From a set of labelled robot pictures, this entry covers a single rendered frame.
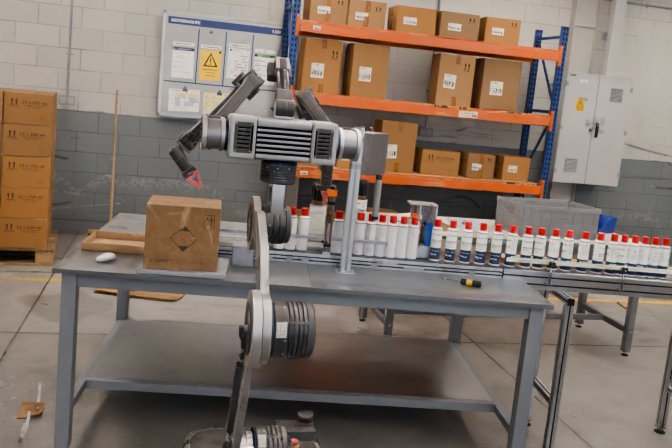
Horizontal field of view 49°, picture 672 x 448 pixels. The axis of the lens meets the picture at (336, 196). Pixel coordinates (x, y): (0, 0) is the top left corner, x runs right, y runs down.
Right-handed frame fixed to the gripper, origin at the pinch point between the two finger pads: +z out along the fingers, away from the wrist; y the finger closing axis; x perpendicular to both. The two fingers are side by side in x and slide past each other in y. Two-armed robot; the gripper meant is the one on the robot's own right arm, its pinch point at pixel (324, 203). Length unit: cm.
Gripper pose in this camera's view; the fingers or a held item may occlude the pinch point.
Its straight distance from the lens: 363.4
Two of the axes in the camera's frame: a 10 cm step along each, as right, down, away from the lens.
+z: -0.9, 9.8, 1.5
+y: -9.9, -0.7, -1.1
